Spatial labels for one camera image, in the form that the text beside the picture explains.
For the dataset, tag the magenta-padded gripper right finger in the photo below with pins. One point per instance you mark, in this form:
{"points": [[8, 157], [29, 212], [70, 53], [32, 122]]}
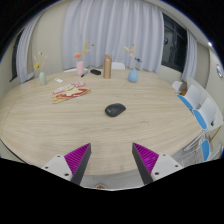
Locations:
{"points": [[148, 159]]}

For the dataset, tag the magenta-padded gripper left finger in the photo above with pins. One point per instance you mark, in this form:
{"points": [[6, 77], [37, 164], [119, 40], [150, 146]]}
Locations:
{"points": [[76, 159]]}

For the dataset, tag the black computer mouse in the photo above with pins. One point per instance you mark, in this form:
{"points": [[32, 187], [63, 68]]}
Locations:
{"points": [[115, 109]]}

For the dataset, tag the colourful printed mouse pad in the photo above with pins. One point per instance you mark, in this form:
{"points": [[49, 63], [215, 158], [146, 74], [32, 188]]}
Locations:
{"points": [[70, 92]]}

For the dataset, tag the group of white blue chairs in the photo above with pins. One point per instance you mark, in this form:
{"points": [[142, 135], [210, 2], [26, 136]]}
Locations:
{"points": [[205, 115]]}

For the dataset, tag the blue vase with flowers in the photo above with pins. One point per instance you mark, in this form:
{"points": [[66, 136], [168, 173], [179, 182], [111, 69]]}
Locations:
{"points": [[133, 76]]}

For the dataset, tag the blue marker pen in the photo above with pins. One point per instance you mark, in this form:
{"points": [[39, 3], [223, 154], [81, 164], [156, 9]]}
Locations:
{"points": [[84, 74]]}

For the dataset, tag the green vase with flowers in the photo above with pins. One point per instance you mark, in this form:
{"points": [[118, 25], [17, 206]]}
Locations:
{"points": [[42, 78]]}

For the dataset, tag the pink vase with flowers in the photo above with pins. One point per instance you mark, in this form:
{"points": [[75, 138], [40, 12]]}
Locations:
{"points": [[80, 68]]}

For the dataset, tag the bronze drink bottle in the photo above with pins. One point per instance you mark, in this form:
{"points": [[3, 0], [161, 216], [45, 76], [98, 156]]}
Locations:
{"points": [[107, 67]]}

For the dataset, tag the narrow white curtain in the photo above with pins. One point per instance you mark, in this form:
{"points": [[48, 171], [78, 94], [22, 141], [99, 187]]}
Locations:
{"points": [[190, 56], [25, 53]]}

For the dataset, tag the dark window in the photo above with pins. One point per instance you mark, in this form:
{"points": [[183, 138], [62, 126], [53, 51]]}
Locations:
{"points": [[173, 46], [15, 60]]}

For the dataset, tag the wide white curtain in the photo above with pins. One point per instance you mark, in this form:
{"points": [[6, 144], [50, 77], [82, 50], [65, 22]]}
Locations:
{"points": [[113, 30]]}

